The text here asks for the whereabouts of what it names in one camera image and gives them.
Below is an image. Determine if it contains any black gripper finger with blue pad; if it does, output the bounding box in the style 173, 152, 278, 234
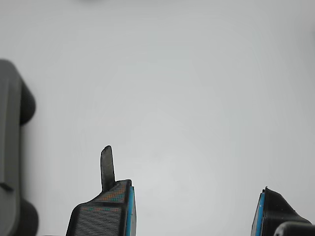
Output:
65, 145, 137, 236
251, 186, 313, 236

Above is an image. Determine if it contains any light grey rectangular holder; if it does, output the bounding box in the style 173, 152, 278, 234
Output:
0, 59, 39, 236

